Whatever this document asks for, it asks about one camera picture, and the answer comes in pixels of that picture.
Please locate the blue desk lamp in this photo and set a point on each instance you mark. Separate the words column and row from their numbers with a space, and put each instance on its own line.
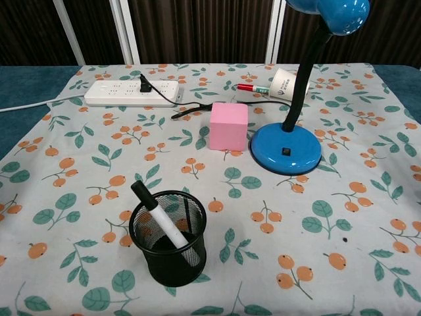
column 289, row 145

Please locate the pink cube block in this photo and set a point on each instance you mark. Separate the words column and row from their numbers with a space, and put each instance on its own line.
column 228, row 128

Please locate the floral fruit print tablecloth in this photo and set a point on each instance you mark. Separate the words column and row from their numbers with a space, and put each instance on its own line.
column 210, row 210

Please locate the black and white marker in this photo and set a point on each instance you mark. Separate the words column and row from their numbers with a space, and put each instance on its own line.
column 161, row 217

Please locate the red capped marker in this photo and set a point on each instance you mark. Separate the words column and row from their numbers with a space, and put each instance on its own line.
column 252, row 87

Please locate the white power strip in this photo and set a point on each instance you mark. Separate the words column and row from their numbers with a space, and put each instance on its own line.
column 131, row 93

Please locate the white paper cup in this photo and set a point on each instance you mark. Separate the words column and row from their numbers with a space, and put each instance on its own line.
column 283, row 85

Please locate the black mesh pen holder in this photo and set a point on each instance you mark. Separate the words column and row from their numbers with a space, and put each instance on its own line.
column 174, row 263

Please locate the white frame post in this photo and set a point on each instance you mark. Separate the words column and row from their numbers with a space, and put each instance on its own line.
column 273, row 31
column 126, row 31
column 70, row 31

